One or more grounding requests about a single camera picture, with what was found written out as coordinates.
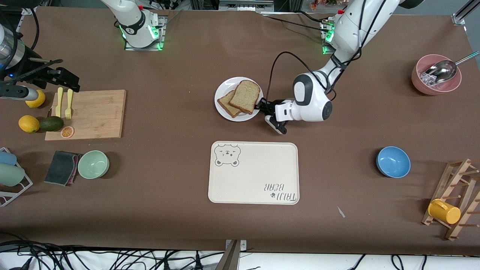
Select pink bowl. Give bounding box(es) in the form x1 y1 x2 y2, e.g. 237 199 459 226
411 54 462 95

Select dark grey cloth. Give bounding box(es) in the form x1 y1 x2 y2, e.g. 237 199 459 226
44 151 79 186

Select aluminium corner rail bracket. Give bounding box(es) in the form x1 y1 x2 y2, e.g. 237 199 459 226
452 0 480 25

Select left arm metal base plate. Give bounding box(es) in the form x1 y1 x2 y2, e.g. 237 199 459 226
321 19 362 56

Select pink cloth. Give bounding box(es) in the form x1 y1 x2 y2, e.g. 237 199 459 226
67 154 83 185

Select yellow mug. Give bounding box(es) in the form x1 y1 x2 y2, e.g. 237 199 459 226
428 199 461 225

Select black cable to arm base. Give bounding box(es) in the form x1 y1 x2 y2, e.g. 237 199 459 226
261 14 329 33

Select pale green bowl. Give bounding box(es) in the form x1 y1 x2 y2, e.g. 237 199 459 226
78 150 110 179

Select wooden cutting board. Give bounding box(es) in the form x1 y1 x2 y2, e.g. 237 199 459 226
45 89 127 141

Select brown bread slice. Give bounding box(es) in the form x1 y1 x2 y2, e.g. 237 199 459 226
217 90 243 119
229 80 261 115

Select aluminium profile frame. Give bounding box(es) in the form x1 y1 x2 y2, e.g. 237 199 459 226
219 0 276 12

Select blue bowl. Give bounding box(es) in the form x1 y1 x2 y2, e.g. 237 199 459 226
376 146 411 178

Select white round plate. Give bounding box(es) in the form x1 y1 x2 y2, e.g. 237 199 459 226
214 77 264 122

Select black floor cable tangle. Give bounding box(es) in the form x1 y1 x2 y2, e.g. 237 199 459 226
0 232 225 270

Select yellow plastic fork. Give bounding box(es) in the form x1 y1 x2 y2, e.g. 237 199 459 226
65 88 74 120

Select metal table edge bracket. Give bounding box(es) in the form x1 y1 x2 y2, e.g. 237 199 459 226
225 239 247 270

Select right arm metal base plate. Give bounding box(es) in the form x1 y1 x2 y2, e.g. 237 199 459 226
125 15 167 51

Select wooden mug rack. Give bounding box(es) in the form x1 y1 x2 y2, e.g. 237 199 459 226
422 159 480 241

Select metal scoop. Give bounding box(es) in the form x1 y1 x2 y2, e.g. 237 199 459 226
424 51 480 84

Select clear ice cubes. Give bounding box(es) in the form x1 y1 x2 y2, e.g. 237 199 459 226
420 71 437 87

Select pale green cup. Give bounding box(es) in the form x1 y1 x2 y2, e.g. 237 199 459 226
0 164 25 187

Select cream tray with bear print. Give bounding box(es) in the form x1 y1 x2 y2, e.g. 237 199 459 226
208 141 300 205

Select yellow lemon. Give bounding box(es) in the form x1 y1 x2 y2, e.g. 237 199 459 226
25 90 46 108
19 115 40 133

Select dark green avocado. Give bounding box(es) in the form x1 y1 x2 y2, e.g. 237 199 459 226
39 116 64 132

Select aluminium table edge rail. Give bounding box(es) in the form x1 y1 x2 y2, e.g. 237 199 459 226
13 6 38 40

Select white wire rack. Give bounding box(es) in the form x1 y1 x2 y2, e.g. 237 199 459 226
0 147 33 207

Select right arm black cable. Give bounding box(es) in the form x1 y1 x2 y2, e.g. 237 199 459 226
0 6 41 51

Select yellow plastic knife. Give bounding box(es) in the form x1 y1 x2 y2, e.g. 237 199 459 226
55 87 64 118

